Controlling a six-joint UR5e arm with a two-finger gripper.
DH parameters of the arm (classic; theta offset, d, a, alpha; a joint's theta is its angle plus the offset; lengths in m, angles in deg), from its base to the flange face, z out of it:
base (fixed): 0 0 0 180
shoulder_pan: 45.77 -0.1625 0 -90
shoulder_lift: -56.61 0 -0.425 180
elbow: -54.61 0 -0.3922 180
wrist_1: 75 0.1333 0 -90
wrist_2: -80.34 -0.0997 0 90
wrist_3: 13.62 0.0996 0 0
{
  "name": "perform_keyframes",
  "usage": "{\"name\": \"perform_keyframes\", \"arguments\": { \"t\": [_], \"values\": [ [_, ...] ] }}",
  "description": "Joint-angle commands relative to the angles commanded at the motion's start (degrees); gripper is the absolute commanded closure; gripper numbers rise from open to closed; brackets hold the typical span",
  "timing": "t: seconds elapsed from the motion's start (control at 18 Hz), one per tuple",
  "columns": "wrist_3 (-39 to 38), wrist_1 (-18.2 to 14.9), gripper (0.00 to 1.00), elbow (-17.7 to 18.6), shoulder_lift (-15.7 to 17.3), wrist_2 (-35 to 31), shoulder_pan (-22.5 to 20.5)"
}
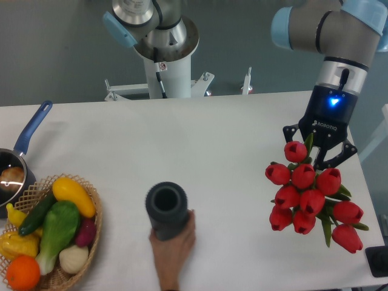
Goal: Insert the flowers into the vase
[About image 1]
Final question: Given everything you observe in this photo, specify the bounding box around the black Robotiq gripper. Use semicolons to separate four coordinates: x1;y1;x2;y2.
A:
283;85;358;170

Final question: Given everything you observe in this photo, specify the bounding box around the red tulip bouquet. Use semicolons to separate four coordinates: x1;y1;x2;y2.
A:
265;135;369;253

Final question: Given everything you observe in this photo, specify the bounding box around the dark grey ribbed vase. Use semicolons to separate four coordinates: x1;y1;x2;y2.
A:
145;181;189;241

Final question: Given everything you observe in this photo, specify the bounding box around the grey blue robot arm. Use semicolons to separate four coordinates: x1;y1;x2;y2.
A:
102;1;387;170

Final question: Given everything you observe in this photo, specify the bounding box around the bare human hand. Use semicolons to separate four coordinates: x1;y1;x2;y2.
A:
149;210;196;290

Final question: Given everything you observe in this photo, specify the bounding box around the black device at edge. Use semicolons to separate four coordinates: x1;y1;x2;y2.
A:
365;246;388;278

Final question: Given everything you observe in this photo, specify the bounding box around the purple red radish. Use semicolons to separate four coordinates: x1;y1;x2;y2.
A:
75;218;96;247

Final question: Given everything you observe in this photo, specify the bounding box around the yellow squash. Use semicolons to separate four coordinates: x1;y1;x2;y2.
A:
52;177;96;218

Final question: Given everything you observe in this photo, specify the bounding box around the green bok choy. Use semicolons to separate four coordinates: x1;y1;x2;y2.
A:
36;201;81;276

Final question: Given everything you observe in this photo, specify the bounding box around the white garlic bulb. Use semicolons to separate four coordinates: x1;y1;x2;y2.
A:
59;245;89;275

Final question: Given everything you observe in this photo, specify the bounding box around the green cucumber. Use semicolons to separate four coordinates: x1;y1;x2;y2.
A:
18;192;57;236

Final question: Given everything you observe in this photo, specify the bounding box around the browned bread bun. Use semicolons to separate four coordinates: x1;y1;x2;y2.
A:
1;167;24;193

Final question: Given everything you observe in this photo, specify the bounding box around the yellow banana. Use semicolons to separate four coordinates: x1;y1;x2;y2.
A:
6;203;43;238

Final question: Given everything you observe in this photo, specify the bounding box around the orange fruit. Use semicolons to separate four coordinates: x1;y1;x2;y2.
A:
6;255;41;290

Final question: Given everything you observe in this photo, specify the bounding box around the white metal base frame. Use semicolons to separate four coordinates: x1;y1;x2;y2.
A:
104;67;253;101

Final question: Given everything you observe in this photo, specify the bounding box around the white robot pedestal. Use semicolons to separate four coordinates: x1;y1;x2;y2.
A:
135;41;199;99

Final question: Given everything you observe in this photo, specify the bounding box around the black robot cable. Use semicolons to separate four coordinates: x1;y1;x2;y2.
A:
152;47;168;99

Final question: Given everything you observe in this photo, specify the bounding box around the blue handled saucepan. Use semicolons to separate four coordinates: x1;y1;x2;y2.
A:
1;101;53;219

